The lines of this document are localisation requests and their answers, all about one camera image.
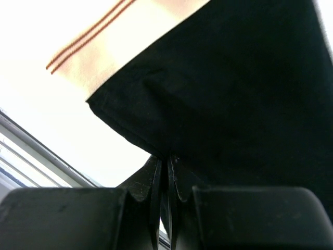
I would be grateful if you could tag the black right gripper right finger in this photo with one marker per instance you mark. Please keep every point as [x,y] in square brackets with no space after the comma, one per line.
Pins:
[217,217]

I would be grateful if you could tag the black underwear with beige waistband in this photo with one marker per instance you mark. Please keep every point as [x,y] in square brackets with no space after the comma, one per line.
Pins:
[242,90]

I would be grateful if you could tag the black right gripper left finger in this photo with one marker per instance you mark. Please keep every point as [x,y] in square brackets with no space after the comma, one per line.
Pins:
[124,217]

